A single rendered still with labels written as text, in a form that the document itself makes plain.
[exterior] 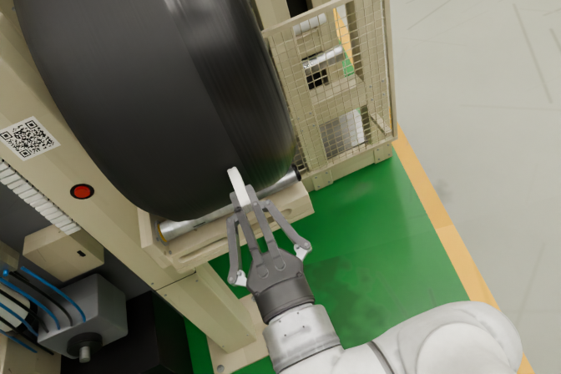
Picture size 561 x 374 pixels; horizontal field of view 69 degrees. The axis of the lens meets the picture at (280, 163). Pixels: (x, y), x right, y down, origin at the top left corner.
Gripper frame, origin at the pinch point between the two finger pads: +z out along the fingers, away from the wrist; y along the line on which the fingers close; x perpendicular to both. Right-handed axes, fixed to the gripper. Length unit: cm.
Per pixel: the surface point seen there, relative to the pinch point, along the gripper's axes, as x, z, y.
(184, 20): -21.0, 15.0, -3.1
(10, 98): -10.1, 27.9, 28.8
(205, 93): -14.0, 8.5, -1.7
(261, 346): 114, -6, 25
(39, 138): -1.7, 25.7, 30.0
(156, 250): 23.8, 7.6, 23.6
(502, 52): 139, 86, -157
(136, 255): 39, 16, 34
